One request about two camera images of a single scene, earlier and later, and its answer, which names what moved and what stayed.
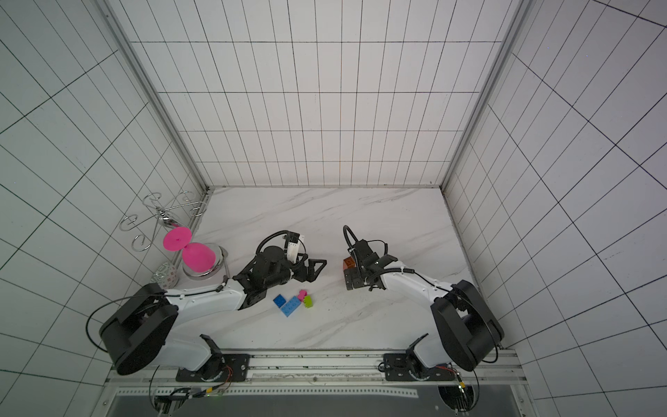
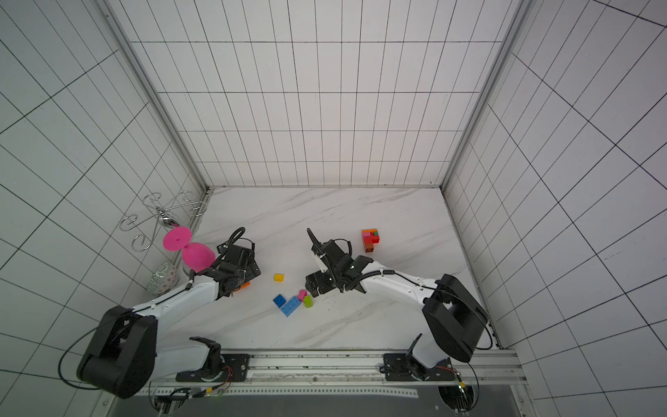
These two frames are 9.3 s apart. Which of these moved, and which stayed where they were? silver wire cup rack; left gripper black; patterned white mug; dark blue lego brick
Moved: left gripper black
Stayed: dark blue lego brick; silver wire cup rack; patterned white mug
